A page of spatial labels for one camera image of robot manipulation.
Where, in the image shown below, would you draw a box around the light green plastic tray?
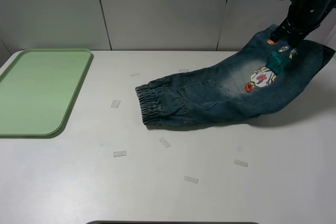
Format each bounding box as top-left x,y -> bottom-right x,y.
1,49 -> 92,137

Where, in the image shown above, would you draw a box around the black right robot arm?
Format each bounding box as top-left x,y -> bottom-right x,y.
268,0 -> 335,48

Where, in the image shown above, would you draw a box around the children's blue denim shorts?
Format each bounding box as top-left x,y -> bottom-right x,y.
135,25 -> 335,128

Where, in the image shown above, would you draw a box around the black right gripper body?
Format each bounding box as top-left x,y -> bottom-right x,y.
270,19 -> 320,45

